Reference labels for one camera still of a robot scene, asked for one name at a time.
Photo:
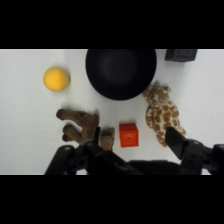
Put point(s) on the dark grey cube box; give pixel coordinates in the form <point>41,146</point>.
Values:
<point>181,55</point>

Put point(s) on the brown plush animal toy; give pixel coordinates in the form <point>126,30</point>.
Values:
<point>81,125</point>

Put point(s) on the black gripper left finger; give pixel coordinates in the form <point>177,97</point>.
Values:
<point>96,138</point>

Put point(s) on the red cube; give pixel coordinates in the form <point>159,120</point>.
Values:
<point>128,135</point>

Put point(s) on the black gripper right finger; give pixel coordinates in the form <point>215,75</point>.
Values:
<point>175,141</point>

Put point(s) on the giraffe plush toy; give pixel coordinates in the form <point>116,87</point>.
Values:
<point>163,115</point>

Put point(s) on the yellow ball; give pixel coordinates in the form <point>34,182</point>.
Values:
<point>56,79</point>

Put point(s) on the black bowl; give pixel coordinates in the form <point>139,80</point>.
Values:
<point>120,73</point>

